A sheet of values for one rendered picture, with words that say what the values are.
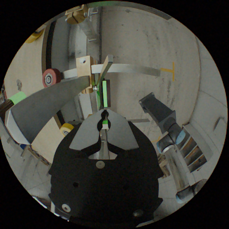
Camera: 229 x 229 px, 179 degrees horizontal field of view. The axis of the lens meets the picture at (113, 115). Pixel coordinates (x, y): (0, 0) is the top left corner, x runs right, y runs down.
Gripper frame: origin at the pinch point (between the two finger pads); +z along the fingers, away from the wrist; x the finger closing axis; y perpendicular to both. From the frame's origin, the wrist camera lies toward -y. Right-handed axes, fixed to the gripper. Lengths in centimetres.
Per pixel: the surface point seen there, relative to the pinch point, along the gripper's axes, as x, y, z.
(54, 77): -17.5, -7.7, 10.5
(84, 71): -7.6, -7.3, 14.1
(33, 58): -30.6, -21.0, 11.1
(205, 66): 251, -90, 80
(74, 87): -6.1, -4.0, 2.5
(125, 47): 25, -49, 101
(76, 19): -7.7, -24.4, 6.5
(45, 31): -24.8, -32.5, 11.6
